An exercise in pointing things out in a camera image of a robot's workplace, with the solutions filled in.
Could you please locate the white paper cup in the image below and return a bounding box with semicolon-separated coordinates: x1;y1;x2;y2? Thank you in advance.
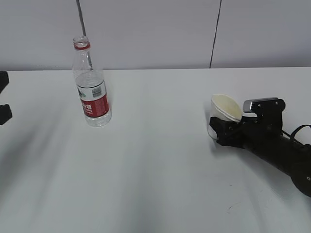
207;94;242;140

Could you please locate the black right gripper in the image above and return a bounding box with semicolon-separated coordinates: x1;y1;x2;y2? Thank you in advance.
209;116;283;149

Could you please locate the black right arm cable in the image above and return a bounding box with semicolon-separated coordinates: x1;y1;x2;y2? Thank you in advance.
280;124;311;143

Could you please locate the clear water bottle red label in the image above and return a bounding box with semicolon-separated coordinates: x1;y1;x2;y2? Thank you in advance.
72;35;111;127

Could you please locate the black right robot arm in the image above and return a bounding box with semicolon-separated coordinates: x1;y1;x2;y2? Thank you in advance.
209;117;311;196

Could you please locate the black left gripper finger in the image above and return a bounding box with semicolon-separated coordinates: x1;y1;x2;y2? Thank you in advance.
0;71;9;93
0;104;12;125

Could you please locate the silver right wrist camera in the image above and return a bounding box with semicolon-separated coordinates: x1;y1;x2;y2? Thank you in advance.
242;97;286;133

